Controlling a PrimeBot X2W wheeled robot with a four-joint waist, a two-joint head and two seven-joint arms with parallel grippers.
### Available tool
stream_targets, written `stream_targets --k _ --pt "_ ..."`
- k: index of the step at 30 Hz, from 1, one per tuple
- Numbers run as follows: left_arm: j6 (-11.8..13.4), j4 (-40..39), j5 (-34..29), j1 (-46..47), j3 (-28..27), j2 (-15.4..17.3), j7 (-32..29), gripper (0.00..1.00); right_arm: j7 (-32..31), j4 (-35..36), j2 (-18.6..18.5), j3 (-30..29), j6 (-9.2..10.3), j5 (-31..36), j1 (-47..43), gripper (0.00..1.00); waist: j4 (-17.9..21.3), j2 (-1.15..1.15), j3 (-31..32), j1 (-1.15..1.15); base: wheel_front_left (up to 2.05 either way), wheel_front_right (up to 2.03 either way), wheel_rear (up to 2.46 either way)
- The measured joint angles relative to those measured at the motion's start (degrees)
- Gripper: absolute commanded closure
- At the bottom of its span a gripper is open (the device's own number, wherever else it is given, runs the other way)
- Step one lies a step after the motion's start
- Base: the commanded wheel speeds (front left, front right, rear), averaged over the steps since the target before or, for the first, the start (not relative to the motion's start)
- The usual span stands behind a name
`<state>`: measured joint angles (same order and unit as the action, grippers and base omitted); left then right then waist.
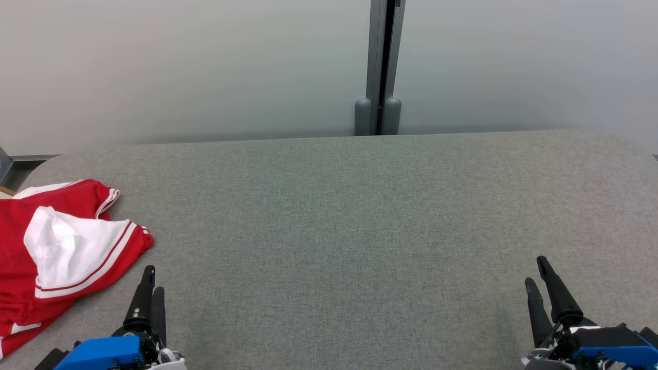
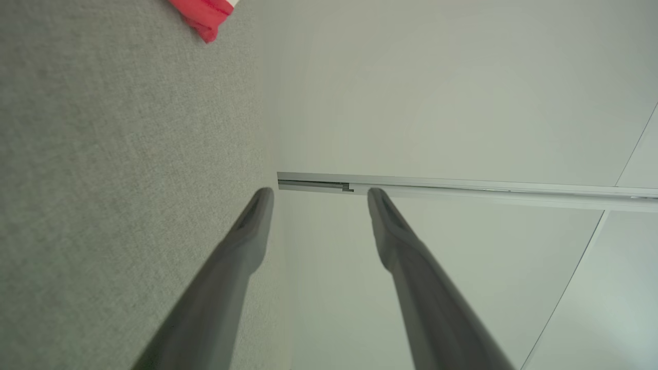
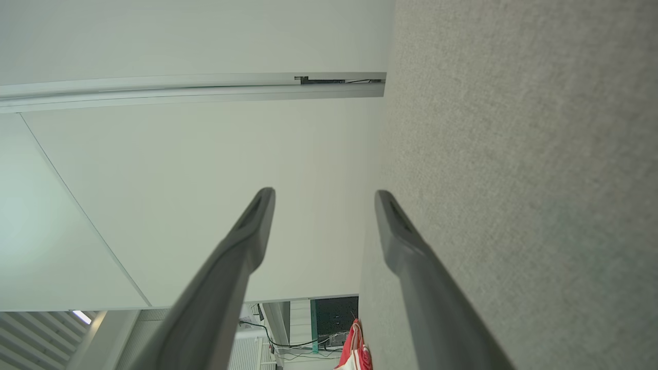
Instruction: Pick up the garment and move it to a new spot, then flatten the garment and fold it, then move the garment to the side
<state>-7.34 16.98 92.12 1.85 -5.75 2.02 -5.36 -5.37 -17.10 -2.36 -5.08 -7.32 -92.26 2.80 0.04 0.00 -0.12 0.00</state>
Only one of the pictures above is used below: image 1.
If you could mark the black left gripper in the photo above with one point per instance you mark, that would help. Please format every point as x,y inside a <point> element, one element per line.
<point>151,344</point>

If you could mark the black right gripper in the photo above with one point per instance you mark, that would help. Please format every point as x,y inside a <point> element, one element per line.
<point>558,344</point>

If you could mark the red basketball jersey white trim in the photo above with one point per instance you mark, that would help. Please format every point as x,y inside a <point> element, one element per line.
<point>77,246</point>

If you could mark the beige perforated laundry basket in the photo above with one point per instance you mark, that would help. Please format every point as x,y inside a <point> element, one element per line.
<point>6,192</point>

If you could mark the blue left wrist camera bracket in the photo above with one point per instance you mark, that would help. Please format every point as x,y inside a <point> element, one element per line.
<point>103,354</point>

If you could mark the blue wrist camera bracket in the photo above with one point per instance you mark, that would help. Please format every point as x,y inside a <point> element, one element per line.
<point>103,354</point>
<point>622,355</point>

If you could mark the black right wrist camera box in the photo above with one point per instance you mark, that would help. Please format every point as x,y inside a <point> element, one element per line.
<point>611,336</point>

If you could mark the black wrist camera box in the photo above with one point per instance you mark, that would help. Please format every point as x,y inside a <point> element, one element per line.
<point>51,359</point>
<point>611,336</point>

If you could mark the blue right wrist camera bracket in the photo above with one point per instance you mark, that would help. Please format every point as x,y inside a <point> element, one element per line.
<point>622,355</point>

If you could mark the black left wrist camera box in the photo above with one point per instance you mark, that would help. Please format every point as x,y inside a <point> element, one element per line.
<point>51,359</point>

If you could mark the slanted grey partition post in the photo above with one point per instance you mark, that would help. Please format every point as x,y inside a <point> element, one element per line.
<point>4,167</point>

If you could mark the grey cylindrical post foot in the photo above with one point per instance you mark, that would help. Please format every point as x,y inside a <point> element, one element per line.
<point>392,117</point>
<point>362,118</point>

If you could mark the grey metal partition post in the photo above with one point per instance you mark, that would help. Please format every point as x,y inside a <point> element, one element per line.
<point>375,51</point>

